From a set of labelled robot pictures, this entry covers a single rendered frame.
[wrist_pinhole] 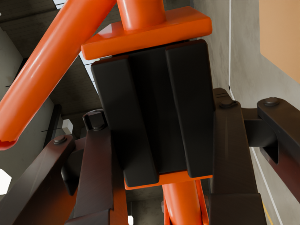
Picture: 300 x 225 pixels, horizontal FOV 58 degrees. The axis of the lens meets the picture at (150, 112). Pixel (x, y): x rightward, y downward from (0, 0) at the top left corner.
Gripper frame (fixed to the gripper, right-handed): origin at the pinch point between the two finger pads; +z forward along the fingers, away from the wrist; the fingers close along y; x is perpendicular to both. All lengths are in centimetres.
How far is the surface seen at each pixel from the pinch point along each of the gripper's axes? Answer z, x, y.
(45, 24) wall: 963, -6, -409
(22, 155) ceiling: 761, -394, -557
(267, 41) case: 18.3, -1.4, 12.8
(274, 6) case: 15.7, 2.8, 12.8
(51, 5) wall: 941, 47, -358
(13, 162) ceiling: 706, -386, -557
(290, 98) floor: 234, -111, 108
